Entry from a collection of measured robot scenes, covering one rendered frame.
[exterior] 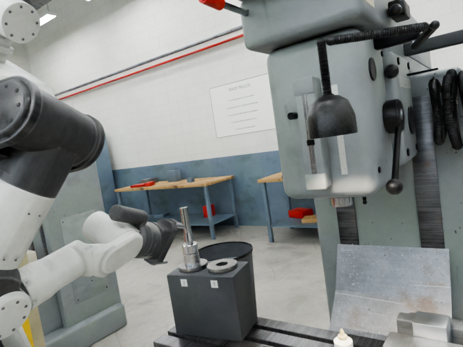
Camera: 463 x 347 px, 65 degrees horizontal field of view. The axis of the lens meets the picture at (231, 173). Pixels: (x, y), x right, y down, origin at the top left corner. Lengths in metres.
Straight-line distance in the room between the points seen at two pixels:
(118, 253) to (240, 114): 5.27
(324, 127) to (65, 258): 0.50
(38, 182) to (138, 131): 7.02
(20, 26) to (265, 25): 0.43
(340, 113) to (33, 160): 0.44
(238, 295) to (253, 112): 4.90
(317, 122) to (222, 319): 0.70
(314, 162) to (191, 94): 5.90
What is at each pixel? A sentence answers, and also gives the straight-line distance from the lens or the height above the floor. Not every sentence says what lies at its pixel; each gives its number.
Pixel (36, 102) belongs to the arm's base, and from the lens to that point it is 0.54.
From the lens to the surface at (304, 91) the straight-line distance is 0.70.
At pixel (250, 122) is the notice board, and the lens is 5.84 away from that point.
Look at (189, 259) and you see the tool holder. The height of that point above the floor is 1.12.
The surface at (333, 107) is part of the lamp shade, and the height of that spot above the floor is 1.48.
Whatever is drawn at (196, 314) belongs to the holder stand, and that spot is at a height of 0.97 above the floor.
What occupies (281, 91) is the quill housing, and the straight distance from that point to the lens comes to 0.77.
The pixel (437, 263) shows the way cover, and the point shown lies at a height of 1.03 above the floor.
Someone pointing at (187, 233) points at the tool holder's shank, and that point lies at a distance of 1.11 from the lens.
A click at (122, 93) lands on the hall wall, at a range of 7.88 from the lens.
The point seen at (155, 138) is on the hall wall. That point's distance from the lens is 7.23.
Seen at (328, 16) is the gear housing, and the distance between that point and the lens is 0.71.
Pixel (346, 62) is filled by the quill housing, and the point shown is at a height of 1.56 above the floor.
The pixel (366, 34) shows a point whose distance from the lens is 0.60.
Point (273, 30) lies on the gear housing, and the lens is 0.75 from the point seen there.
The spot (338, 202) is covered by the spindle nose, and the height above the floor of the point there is 1.29.
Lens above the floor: 1.46
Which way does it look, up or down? 5 degrees down
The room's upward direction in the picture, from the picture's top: 9 degrees counter-clockwise
